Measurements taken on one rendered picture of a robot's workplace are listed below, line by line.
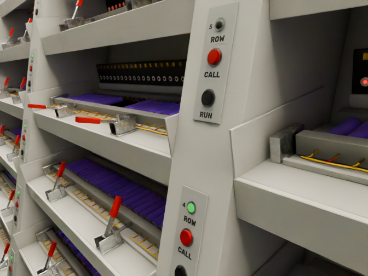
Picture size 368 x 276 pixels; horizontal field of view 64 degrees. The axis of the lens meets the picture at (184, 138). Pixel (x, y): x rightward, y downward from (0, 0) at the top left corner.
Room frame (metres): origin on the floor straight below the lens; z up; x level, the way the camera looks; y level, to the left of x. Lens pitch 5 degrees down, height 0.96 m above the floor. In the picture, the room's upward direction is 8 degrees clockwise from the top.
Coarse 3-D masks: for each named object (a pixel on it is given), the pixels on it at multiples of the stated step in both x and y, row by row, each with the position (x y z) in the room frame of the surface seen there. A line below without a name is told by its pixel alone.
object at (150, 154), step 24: (48, 96) 0.82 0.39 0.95; (72, 96) 0.86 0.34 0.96; (48, 120) 0.71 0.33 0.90; (72, 120) 0.62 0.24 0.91; (168, 120) 0.34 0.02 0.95; (96, 144) 0.52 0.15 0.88; (120, 144) 0.45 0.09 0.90; (144, 144) 0.41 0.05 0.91; (168, 144) 0.40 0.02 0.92; (144, 168) 0.41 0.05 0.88; (168, 168) 0.36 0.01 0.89
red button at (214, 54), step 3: (210, 51) 0.31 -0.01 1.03; (213, 51) 0.31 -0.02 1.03; (216, 51) 0.31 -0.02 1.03; (210, 54) 0.31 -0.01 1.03; (213, 54) 0.31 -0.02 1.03; (216, 54) 0.31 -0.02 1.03; (219, 54) 0.31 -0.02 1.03; (210, 57) 0.31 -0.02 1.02; (213, 57) 0.31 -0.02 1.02; (216, 57) 0.31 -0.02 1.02; (219, 57) 0.31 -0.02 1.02; (210, 60) 0.31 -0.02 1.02; (213, 60) 0.31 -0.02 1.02; (216, 60) 0.31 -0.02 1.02; (210, 63) 0.31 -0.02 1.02; (213, 63) 0.31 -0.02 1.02
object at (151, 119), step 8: (56, 104) 0.79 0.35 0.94; (80, 104) 0.67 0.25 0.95; (88, 104) 0.65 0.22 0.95; (96, 104) 0.63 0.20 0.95; (96, 112) 0.61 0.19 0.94; (104, 112) 0.59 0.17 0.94; (112, 112) 0.56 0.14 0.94; (120, 112) 0.54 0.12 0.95; (128, 112) 0.52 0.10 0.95; (136, 112) 0.50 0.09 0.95; (144, 112) 0.50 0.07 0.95; (152, 112) 0.49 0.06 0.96; (136, 120) 0.50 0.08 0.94; (144, 120) 0.48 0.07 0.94; (152, 120) 0.46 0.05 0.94; (160, 120) 0.45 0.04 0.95; (160, 128) 0.45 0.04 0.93
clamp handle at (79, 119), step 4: (116, 116) 0.47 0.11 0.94; (76, 120) 0.43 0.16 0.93; (80, 120) 0.43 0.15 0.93; (84, 120) 0.43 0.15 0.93; (88, 120) 0.44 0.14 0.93; (92, 120) 0.44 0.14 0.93; (96, 120) 0.44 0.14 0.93; (100, 120) 0.45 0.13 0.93; (104, 120) 0.45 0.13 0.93; (108, 120) 0.46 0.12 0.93; (112, 120) 0.47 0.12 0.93; (116, 120) 0.48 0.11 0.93
